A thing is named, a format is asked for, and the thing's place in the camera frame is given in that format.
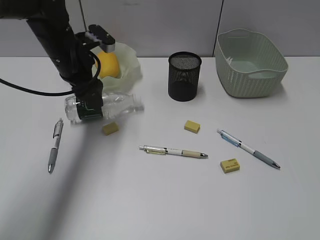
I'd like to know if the yellow eraser middle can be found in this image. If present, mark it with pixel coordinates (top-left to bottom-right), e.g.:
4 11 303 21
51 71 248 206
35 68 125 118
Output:
184 120 201 134

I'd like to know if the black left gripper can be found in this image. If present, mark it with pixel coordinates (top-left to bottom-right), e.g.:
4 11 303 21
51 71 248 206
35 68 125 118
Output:
60 32 103 114

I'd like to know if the blue clip pen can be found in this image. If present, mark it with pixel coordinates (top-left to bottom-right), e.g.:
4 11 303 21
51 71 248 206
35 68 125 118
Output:
216 129 281 170

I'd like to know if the yellow eraser left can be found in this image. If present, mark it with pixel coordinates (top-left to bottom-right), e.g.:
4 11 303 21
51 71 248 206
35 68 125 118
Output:
102 122 119 136

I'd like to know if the pale green wavy glass plate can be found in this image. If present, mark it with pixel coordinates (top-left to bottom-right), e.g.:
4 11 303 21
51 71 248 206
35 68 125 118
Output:
99 42 143 93

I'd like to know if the yellow printed eraser right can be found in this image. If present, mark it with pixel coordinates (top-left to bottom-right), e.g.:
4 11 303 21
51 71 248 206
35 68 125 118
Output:
220 158 240 174

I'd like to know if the clear water bottle green label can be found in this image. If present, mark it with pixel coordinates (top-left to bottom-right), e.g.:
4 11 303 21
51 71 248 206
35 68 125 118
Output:
64 92 145 124

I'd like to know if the beige grip pen middle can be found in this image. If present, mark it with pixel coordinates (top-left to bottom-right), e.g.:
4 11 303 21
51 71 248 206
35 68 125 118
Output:
138 145 209 159

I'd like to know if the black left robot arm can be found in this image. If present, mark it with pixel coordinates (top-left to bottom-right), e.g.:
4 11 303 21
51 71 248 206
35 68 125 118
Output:
0 0 103 111

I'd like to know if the black mesh pen holder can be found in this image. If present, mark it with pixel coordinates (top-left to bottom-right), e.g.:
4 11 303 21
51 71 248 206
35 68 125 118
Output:
168 51 202 102

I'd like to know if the white waste paper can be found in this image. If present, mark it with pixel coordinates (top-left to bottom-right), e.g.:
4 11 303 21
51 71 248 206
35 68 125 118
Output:
226 57 233 64

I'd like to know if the pale green plastic basket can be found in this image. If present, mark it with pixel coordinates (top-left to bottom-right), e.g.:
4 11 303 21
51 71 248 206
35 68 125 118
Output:
215 28 289 98

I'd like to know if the grey grip pen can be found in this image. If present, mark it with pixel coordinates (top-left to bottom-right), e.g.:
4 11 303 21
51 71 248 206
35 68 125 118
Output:
48 118 64 174

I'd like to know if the yellow mango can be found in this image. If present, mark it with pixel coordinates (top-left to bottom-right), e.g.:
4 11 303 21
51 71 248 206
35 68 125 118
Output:
97 51 120 79

